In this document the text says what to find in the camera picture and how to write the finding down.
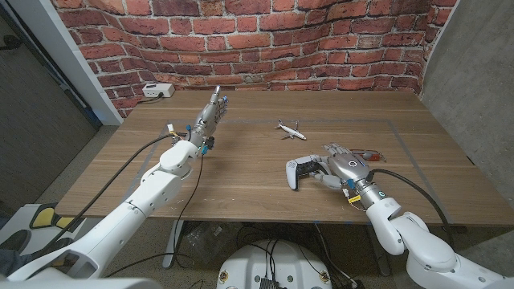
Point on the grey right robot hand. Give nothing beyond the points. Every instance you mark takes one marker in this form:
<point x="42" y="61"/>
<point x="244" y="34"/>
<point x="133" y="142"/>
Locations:
<point x="349" y="166"/>

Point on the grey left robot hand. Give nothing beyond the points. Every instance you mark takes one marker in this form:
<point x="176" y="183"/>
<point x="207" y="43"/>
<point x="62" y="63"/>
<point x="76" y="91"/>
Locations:
<point x="209" y="118"/>

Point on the white game controller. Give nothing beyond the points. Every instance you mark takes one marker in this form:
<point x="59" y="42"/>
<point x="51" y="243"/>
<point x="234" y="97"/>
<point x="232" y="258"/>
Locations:
<point x="295" y="170"/>

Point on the white robot shoulder cover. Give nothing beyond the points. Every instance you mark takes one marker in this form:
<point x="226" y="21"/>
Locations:
<point x="80" y="285"/>

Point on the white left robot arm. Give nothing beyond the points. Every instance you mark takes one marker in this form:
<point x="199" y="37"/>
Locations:
<point x="154" y="190"/>

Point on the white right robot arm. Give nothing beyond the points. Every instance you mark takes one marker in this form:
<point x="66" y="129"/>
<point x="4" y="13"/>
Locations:
<point x="385" y="225"/>

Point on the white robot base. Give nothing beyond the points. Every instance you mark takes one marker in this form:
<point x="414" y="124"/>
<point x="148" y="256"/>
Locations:
<point x="277" y="261"/>

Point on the small red toy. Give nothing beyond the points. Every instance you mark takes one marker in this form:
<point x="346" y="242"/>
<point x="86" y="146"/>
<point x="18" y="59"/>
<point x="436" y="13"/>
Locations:
<point x="371" y="155"/>

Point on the white toy airplane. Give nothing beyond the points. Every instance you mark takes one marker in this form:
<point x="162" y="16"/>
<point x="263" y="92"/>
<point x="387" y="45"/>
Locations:
<point x="291" y="130"/>

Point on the small metal clip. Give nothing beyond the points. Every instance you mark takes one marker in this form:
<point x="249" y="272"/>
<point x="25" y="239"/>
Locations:
<point x="175" y="141"/>

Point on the white power outlet box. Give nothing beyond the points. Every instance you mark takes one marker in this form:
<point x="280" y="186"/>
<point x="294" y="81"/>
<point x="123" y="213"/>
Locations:
<point x="158" y="89"/>

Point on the grey table leg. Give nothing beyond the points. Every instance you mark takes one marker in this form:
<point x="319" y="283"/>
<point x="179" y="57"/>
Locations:
<point x="379" y="253"/>

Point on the red brick printed backdrop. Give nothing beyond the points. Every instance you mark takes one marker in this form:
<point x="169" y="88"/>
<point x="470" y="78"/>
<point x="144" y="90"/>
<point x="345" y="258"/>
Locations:
<point x="261" y="40"/>

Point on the clear plastic bag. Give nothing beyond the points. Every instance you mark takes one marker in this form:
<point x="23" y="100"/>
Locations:
<point x="213" y="241"/>

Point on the white table leg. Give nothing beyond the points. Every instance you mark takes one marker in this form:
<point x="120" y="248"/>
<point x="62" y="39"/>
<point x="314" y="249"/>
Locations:
<point x="172" y="249"/>

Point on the dark grey door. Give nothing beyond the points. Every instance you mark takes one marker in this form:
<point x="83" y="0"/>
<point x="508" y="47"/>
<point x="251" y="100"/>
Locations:
<point x="32" y="120"/>

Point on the yellow black foot pedal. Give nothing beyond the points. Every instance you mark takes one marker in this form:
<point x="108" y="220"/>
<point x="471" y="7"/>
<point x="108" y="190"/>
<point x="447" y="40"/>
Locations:
<point x="44" y="216"/>

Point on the white floor platform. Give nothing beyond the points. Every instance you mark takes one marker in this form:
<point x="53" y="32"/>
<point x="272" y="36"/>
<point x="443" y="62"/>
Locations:
<point x="40" y="236"/>

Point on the white door frame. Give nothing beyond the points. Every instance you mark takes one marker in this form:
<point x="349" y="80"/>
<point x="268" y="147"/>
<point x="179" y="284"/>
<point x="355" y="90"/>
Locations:
<point x="60" y="48"/>

